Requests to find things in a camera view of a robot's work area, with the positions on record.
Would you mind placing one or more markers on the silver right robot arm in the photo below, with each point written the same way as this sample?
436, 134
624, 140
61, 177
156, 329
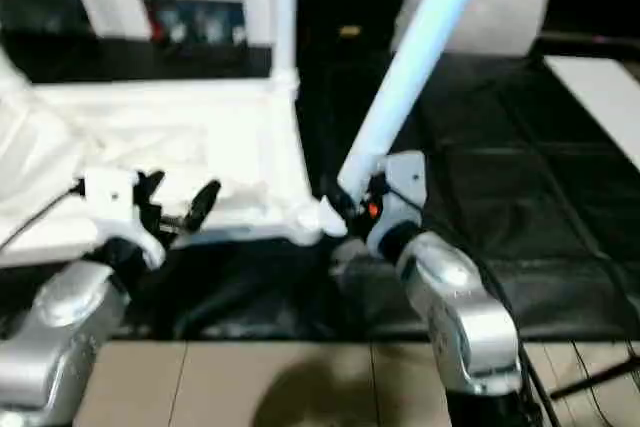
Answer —
460, 307

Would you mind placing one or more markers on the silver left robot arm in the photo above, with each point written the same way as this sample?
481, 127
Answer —
55, 332

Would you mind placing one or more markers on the black mat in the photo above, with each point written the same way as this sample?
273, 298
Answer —
525, 172

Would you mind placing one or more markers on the white flat panel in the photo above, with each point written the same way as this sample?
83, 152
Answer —
600, 92

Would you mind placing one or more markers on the black metal stand pole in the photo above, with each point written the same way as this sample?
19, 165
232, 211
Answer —
595, 379

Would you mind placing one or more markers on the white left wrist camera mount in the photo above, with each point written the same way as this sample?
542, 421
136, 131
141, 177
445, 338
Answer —
112, 197

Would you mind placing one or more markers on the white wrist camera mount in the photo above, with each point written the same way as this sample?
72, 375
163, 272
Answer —
405, 182
112, 197

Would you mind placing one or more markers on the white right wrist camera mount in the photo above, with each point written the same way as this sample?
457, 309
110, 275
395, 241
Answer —
405, 182

